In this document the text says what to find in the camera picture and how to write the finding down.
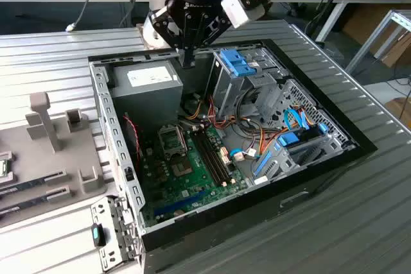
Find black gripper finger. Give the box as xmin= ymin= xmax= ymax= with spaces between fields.
xmin=150 ymin=6 xmax=190 ymax=69
xmin=189 ymin=15 xmax=232 ymax=68

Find CPU socket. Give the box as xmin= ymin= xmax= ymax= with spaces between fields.
xmin=170 ymin=155 xmax=195 ymax=179

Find blue plastic drive latch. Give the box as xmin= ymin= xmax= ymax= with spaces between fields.
xmin=220 ymin=48 xmax=261 ymax=78

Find grey optical drive cage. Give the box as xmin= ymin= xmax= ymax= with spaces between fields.
xmin=205 ymin=47 xmax=283 ymax=121

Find grey power supply unit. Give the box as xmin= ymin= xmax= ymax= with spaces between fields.
xmin=109 ymin=60 xmax=184 ymax=127

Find metal locking lever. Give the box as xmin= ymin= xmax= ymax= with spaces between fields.
xmin=178 ymin=125 xmax=189 ymax=156

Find metal socket cover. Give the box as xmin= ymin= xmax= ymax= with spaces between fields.
xmin=157 ymin=124 xmax=189 ymax=159

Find black case fan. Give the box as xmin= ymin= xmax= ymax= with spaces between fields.
xmin=123 ymin=114 xmax=144 ymax=175

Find black RAM slot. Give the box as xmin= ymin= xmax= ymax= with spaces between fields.
xmin=204 ymin=130 xmax=233 ymax=182
xmin=200 ymin=132 xmax=229 ymax=184
xmin=191 ymin=133 xmax=222 ymax=187
xmin=195 ymin=133 xmax=225 ymax=185

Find hard disk in blue carrier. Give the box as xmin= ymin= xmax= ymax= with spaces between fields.
xmin=253 ymin=123 xmax=328 ymax=178

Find perforated metal disk bay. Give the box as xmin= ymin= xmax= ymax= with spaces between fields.
xmin=252 ymin=78 xmax=357 ymax=187

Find green motherboard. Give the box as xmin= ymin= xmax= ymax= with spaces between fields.
xmin=137 ymin=123 xmax=250 ymax=228

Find grey parts rack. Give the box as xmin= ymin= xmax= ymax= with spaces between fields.
xmin=0 ymin=92 xmax=109 ymax=223

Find blue expansion slot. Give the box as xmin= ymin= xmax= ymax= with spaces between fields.
xmin=153 ymin=189 xmax=207 ymax=220

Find cardboard box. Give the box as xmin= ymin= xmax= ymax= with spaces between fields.
xmin=369 ymin=28 xmax=411 ymax=69
xmin=383 ymin=96 xmax=411 ymax=127

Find hinged metal slot retainer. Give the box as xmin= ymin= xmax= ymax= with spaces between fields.
xmin=91 ymin=195 xmax=144 ymax=271

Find black PC case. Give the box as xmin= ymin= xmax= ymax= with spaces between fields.
xmin=87 ymin=38 xmax=379 ymax=274

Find RAM stick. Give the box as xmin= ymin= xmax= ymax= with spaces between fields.
xmin=0 ymin=176 xmax=49 ymax=196
xmin=0 ymin=193 xmax=52 ymax=216

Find black latch teal button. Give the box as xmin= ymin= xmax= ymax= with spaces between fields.
xmin=91 ymin=224 xmax=107 ymax=248

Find brown square base plate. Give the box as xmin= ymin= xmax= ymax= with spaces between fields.
xmin=136 ymin=22 xmax=153 ymax=51

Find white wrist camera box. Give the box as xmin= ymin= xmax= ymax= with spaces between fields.
xmin=220 ymin=0 xmax=250 ymax=30

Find orange yellow power wires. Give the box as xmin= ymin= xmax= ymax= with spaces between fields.
xmin=184 ymin=94 xmax=290 ymax=159

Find black coiled cable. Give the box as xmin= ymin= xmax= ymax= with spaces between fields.
xmin=234 ymin=89 xmax=263 ymax=139

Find blue flat data wire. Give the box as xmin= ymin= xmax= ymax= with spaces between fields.
xmin=283 ymin=108 xmax=311 ymax=133

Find twisted fan wire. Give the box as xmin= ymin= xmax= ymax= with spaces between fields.
xmin=123 ymin=113 xmax=142 ymax=162

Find aluminium profile frame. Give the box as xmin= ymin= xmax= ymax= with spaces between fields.
xmin=345 ymin=9 xmax=411 ymax=76

